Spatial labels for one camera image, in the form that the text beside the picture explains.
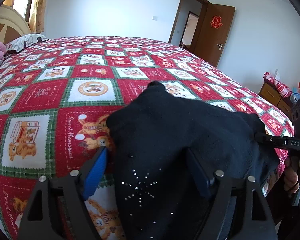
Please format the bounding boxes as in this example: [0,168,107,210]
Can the red double happiness decoration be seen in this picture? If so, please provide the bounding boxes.
[210,16,223,29]

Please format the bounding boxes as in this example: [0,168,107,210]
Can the wooden dresser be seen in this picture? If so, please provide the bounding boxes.
[258,81,293,118]

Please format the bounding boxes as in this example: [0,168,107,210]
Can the red cartoon patchwork bedspread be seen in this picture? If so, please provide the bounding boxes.
[0,36,293,239]

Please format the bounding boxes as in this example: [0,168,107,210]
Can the red plaid rolled cloth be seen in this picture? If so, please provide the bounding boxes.
[263,72,292,98]

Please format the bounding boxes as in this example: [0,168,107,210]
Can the person's right hand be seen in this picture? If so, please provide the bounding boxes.
[283,157,300,193]

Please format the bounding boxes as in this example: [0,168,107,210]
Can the white patterned pillow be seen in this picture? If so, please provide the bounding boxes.
[6,34,49,54]

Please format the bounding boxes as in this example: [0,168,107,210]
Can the blue cloth on dresser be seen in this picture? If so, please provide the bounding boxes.
[290,92,300,105]

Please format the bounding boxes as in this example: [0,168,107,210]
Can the black pants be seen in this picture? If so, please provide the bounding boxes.
[106,81,279,239]

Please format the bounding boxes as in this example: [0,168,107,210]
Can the right yellow curtain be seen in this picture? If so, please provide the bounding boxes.
[29,0,47,34]

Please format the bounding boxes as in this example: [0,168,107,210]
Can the brown door frame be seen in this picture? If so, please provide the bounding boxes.
[168,0,212,54]

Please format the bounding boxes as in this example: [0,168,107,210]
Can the brown wooden door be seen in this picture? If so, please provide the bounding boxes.
[194,4,235,67]

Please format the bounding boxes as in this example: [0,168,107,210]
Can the cream and wood headboard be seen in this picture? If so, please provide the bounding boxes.
[0,4,32,44]

